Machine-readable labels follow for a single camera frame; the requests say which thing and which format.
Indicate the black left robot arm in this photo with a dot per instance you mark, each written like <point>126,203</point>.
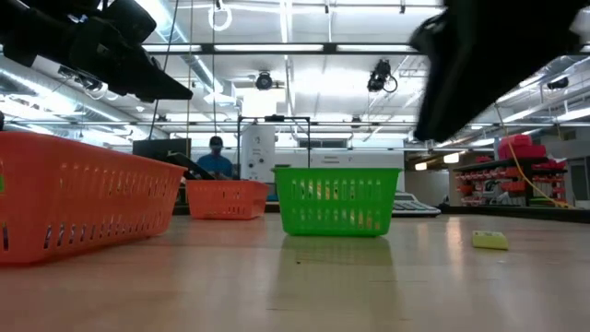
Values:
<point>32,27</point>

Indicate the black hole punch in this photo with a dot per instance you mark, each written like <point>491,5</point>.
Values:
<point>186,163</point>

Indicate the person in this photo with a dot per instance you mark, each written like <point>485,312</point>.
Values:
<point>215,161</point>

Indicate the shelf rack with red bins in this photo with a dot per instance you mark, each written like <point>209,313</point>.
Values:
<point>488,177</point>

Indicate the grey desk calculator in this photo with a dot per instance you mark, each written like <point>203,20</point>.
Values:
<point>415,206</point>

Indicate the red storage box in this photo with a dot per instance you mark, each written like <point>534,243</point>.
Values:
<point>521,147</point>

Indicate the white machine cabinet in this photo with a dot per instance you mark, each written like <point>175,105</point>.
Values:
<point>258,154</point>

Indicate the round black ceiling fixture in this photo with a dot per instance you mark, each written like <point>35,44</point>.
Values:
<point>263,81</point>

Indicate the black metal table frame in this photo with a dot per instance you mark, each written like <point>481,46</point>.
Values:
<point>507,212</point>

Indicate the black monitor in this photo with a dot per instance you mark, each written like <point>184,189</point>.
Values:
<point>159,148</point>

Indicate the yellow eraser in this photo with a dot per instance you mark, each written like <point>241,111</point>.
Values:
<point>490,240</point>

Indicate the black metal background frame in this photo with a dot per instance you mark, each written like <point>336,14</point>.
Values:
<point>274,118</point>

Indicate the green slotted plastic bin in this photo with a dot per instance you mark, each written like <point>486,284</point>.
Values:
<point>336,203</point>

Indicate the black overhead camera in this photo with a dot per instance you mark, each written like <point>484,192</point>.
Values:
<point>379,74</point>

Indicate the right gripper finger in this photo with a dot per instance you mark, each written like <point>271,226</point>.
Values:
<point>451,113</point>

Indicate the large orange slotted bin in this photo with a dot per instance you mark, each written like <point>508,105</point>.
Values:
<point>83,198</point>

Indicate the small orange slotted bin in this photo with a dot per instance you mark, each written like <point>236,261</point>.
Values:
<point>226,198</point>

